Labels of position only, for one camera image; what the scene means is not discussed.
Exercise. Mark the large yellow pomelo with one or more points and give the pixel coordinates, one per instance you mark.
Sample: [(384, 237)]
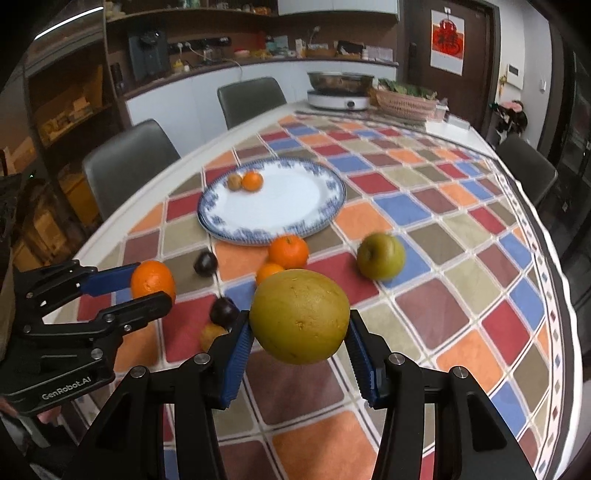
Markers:
[(300, 318)]

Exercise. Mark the white cabinet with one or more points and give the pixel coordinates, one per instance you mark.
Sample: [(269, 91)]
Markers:
[(194, 101), (337, 7)]

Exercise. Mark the colourful checkered tablecloth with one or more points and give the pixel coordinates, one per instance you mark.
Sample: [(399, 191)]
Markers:
[(415, 295)]

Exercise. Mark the green leafy vegetables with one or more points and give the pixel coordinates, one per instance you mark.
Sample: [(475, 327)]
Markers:
[(406, 88)]

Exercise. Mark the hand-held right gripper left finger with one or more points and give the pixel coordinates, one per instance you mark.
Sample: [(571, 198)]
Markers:
[(235, 364)]

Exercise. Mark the black bag with pink top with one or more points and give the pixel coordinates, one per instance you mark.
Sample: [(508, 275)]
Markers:
[(510, 117)]

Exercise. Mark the white induction cooker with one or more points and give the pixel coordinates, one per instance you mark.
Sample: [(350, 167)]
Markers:
[(337, 100)]

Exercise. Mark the grey dining chair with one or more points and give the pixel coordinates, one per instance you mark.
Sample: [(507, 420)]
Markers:
[(251, 99), (526, 166), (129, 161)]

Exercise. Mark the small brown kiwi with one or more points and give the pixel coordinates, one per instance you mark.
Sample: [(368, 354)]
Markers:
[(234, 182)]

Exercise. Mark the blue and white plate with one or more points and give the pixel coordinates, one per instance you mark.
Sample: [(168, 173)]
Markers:
[(286, 203)]

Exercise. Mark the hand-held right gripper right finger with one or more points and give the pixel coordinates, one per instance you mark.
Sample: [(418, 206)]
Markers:
[(364, 367)]

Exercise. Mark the green pear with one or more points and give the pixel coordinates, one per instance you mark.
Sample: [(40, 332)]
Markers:
[(381, 257)]

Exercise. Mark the pink woven basket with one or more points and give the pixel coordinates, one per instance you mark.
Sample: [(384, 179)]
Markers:
[(406, 107)]

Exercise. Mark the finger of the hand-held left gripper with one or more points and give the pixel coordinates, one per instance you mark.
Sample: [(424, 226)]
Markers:
[(138, 309), (111, 279)]

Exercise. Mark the large orange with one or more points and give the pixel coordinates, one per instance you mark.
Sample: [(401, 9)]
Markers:
[(154, 279)]

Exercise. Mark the black coffee machine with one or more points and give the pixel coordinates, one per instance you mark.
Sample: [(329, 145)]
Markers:
[(147, 53)]

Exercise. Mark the small yellow-brown fruit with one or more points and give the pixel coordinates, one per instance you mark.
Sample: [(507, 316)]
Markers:
[(211, 337)]

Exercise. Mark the dark wooden door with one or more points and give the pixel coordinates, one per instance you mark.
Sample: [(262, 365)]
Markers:
[(478, 78)]

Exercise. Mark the white upper cabinet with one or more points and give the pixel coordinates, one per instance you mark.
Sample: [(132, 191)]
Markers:
[(337, 7)]

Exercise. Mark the orange with green stem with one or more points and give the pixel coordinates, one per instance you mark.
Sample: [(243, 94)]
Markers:
[(288, 253)]

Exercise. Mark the steel pot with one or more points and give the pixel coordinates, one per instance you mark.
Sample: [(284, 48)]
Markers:
[(341, 82)]

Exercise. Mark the small mandarin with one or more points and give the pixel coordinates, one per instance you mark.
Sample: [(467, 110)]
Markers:
[(268, 273)]

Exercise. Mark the white lower cabinet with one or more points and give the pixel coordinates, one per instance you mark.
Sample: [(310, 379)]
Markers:
[(194, 101)]

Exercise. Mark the dark purple plum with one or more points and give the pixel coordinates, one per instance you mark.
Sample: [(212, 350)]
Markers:
[(223, 311), (204, 264)]

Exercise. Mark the red and white wall poster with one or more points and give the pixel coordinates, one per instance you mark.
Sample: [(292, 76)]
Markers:
[(447, 41)]

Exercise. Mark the small orange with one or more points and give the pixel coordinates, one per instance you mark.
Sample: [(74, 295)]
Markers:
[(253, 181)]

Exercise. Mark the dark wooden shelf unit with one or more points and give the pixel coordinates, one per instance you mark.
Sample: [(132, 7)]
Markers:
[(69, 106)]

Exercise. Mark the white wall switch panel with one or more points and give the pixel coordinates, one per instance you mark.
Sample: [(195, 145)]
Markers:
[(513, 76)]

